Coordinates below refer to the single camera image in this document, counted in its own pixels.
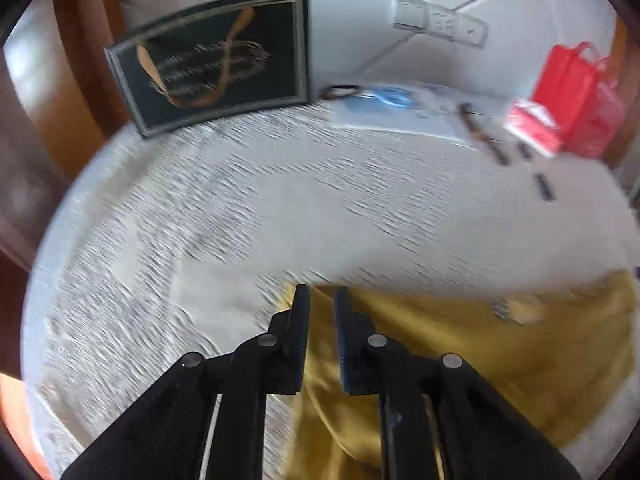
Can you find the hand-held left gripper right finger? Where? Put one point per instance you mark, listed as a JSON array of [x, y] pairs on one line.
[[345, 350]]

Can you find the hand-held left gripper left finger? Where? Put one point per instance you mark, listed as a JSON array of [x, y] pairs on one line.
[[300, 345]]

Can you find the mustard yellow garment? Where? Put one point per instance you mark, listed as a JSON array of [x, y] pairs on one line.
[[500, 360]]

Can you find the white lace tablecloth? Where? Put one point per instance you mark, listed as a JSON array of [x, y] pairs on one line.
[[250, 210]]

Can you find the white paper sheets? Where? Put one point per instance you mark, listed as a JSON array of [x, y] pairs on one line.
[[400, 117]]

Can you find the small dark hair clip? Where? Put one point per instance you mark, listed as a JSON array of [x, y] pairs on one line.
[[545, 188]]

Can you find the brown hair clip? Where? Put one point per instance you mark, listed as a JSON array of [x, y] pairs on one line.
[[482, 132]]

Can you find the red and white tissue box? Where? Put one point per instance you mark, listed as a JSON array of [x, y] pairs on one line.
[[532, 125]]

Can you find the black paper gift bag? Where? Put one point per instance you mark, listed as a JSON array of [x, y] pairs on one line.
[[215, 60]]

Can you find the red plastic mini suitcase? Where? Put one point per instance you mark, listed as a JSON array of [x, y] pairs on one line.
[[580, 100]]

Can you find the brown wooden wall trim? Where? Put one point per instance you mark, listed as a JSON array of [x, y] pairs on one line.
[[65, 125]]

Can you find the silver wall socket plate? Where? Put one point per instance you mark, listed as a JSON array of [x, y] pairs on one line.
[[472, 34]]

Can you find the silver wall power socket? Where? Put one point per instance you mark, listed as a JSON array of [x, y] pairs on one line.
[[445, 22]]

